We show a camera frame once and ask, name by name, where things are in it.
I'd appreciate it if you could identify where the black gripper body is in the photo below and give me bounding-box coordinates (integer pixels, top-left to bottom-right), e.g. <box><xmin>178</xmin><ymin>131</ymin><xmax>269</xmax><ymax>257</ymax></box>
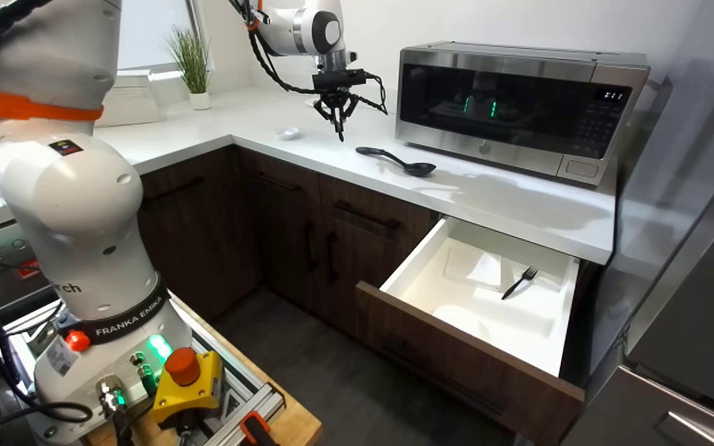
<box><xmin>312</xmin><ymin>70</ymin><xmax>367</xmax><ymax>106</ymax></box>

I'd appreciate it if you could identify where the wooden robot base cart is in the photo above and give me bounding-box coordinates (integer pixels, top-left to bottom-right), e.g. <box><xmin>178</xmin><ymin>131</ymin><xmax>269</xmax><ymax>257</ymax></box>
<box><xmin>0</xmin><ymin>287</ymin><xmax>326</xmax><ymax>446</ymax></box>

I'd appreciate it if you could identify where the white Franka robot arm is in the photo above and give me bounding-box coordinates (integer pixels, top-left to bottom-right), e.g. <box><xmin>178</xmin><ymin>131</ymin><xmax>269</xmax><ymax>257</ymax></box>
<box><xmin>0</xmin><ymin>0</ymin><xmax>188</xmax><ymax>444</ymax></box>

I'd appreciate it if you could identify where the small white bowl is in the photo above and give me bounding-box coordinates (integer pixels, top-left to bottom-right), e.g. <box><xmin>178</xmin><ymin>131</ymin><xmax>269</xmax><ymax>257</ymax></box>
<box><xmin>277</xmin><ymin>126</ymin><xmax>303</xmax><ymax>142</ymax></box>

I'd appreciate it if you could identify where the black serving spoon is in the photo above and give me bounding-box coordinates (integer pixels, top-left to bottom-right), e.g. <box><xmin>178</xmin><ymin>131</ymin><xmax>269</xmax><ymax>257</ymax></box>
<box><xmin>356</xmin><ymin>147</ymin><xmax>437</xmax><ymax>178</ymax></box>

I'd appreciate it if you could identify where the small potted green plant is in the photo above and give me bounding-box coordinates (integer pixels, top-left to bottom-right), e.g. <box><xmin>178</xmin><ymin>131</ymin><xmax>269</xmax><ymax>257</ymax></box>
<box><xmin>168</xmin><ymin>27</ymin><xmax>210</xmax><ymax>109</ymax></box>

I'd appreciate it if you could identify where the dark wood cabinet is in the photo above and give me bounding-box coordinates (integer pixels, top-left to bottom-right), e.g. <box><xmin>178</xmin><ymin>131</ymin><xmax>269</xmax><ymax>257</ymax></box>
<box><xmin>140</xmin><ymin>147</ymin><xmax>437</xmax><ymax>338</ymax></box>

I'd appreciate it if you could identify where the stainless steel microwave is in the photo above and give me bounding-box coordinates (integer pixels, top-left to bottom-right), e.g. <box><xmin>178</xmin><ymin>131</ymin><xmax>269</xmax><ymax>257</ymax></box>
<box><xmin>398</xmin><ymin>42</ymin><xmax>651</xmax><ymax>185</ymax></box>

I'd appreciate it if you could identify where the yellow emergency stop button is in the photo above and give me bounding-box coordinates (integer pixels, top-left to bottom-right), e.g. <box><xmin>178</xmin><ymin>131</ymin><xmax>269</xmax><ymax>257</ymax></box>
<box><xmin>151</xmin><ymin>346</ymin><xmax>224</xmax><ymax>424</ymax></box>

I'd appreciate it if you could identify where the stainless steel refrigerator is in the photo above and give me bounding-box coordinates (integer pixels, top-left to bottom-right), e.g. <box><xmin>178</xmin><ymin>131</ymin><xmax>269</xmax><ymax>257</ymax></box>
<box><xmin>563</xmin><ymin>0</ymin><xmax>714</xmax><ymax>446</ymax></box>

